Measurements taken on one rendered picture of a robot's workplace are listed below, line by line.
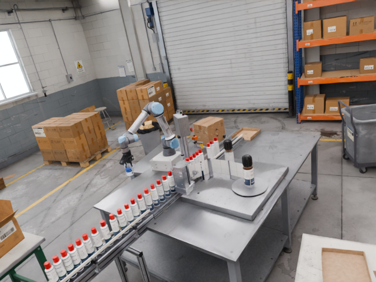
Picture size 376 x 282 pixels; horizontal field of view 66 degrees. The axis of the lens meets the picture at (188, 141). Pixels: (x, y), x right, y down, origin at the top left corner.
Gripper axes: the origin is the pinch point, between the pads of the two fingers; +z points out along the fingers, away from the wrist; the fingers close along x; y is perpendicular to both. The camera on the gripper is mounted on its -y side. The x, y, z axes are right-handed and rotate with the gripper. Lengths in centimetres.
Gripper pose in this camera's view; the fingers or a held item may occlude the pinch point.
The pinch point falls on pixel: (128, 170)
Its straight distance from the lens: 296.5
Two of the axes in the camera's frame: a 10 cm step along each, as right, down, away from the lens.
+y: 4.3, -4.0, 8.1
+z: 1.7, 9.1, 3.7
